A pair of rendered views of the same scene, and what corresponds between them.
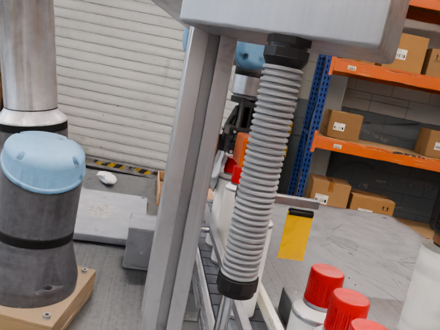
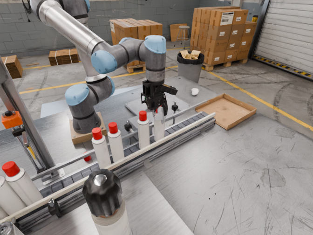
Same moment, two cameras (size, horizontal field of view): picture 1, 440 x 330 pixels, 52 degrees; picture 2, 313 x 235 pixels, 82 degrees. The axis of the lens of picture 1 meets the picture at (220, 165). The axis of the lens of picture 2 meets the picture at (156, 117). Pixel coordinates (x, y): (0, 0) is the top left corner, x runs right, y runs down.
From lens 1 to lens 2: 95 cm
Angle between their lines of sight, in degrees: 63
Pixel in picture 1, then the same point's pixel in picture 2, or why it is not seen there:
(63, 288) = (83, 130)
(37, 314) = (74, 134)
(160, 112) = not seen: outside the picture
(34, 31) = (79, 51)
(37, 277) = (75, 125)
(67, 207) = (77, 109)
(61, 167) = (69, 98)
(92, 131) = (298, 53)
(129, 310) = not seen: hidden behind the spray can
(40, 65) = (85, 62)
